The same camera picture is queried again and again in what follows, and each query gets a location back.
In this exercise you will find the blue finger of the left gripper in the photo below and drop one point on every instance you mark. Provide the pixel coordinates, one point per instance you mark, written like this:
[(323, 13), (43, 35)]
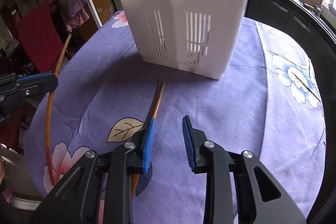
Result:
[(36, 76)]

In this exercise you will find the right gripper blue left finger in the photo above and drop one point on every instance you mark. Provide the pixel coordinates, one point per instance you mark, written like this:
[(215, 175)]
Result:
[(148, 146)]

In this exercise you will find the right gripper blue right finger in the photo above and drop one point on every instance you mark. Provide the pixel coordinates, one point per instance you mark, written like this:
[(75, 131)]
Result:
[(191, 142)]

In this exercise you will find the chrome kitchen faucet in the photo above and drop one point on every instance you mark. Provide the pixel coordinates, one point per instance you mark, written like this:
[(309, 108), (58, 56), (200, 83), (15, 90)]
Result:
[(319, 7)]

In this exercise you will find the red chair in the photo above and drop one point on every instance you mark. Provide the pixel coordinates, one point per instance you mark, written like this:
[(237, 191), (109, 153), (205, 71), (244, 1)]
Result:
[(39, 38)]

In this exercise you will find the purple floral tablecloth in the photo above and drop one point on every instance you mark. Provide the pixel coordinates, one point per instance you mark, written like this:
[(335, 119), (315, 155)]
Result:
[(260, 132)]

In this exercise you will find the white plastic utensil holder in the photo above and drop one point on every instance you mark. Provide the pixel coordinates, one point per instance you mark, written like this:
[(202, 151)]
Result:
[(196, 36)]

